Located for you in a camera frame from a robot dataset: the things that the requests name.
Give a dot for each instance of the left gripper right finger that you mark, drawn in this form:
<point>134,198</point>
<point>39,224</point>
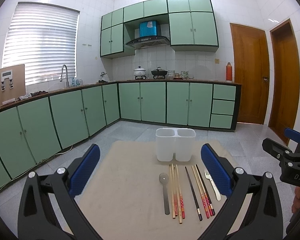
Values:
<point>263,218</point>

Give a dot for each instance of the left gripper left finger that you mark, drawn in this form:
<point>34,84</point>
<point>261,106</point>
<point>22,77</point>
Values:
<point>36,217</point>

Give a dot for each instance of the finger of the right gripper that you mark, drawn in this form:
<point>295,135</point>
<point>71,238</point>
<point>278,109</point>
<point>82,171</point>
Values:
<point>292,134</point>

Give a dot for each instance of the dark chopstick red handle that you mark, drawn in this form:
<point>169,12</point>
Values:
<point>206,195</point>

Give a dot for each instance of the black chopstick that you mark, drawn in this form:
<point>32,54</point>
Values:
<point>194,196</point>

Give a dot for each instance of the cream plastic fork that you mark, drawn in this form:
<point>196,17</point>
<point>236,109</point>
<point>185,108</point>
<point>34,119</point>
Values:
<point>210,179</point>

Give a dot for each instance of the bamboo chopstick red end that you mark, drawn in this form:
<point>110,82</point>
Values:
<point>181,210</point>

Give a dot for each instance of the metal spoon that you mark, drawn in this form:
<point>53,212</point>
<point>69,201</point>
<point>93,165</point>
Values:
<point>163,178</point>

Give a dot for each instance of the bamboo chopstick red handle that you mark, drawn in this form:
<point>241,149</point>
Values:
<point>201,192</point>

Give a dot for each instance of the bamboo chopstick plain tip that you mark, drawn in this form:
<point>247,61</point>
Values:
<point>172,192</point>

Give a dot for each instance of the green lower kitchen cabinets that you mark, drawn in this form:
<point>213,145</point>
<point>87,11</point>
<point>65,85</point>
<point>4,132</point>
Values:
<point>34,129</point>

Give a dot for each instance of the person right hand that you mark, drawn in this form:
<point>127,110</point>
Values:
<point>296,201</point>

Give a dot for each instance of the wooden door far right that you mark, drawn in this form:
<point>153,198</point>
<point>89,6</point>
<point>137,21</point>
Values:
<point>286,79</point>

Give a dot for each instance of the wooden door near counter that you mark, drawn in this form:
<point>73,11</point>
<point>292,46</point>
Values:
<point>251,67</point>

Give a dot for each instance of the orange thermos bottle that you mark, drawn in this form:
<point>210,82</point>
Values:
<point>229,72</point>

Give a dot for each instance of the white two-compartment utensil holder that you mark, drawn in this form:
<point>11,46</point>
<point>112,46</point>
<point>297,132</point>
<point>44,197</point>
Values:
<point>174,143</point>

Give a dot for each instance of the cardboard box with scale picture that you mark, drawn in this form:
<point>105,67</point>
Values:
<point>12,83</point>

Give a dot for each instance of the jars on counter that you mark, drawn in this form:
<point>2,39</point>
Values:
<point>172,74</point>

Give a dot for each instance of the black wok on stove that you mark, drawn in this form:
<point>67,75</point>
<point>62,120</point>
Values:
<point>159,73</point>

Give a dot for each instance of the black range hood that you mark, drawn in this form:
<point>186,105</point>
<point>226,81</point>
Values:
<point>148,41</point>

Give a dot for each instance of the white window blinds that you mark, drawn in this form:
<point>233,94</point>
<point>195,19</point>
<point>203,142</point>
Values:
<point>43,37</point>

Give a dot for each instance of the blue box above hood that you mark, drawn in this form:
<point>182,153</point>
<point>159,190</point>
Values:
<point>148,28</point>

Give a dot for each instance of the green upper wall cabinets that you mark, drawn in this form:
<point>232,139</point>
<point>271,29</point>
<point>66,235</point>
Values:
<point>190,25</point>

